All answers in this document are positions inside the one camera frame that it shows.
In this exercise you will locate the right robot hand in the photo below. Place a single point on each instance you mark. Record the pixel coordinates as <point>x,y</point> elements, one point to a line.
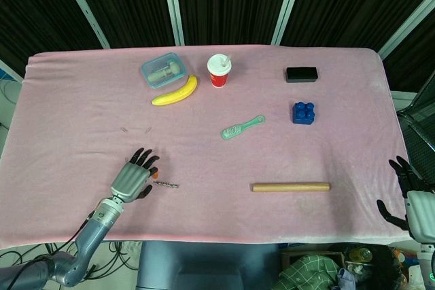
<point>421,215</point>

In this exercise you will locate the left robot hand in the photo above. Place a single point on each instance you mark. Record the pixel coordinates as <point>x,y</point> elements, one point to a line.
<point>130,179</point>

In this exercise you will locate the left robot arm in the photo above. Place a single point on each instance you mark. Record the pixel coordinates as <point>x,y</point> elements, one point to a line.
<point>96,227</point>

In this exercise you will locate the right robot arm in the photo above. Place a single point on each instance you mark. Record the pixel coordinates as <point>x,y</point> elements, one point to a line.
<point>426,261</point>

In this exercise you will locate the yellow plastic bottle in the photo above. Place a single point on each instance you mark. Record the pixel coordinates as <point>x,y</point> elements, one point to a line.
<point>360,255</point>

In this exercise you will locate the black mesh chair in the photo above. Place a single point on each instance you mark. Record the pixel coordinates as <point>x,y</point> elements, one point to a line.
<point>418,140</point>

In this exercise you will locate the pink tablecloth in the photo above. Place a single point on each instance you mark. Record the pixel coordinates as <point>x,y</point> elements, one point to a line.
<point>204,161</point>

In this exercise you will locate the yellow banana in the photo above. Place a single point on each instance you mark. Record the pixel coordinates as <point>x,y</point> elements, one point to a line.
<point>176,96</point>

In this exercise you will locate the grey blue cloth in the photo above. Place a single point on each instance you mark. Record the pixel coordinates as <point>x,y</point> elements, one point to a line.
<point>346,279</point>

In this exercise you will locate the green brush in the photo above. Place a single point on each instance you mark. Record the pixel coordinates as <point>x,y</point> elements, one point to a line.
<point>231,132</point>

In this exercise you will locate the beige toy inside container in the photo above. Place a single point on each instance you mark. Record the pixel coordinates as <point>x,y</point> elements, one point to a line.
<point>163,73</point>

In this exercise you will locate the green plaid cloth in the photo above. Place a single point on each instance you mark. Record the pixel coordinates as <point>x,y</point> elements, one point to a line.
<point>306,269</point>

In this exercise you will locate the clear container blue lid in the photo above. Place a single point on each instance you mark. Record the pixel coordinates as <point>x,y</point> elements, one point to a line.
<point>170,57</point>

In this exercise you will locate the red paper cup white lid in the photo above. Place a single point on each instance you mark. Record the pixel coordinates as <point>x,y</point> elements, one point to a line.
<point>219,77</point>

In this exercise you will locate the wooden rolling pin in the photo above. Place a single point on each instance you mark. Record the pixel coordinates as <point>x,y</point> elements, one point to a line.
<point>289,187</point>

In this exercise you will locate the translucent drinking straw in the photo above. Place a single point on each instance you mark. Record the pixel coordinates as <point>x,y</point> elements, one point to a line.
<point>226,62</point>

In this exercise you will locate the blue building block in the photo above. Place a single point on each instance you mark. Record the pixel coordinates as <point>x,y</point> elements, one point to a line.
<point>302,115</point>

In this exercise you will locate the black rectangular box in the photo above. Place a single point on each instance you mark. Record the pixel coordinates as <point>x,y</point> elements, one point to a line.
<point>301,74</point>

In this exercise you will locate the white partition frame post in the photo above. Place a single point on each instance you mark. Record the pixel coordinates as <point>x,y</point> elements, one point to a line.
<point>83,8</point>
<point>406,25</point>
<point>289,4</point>
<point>172,4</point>

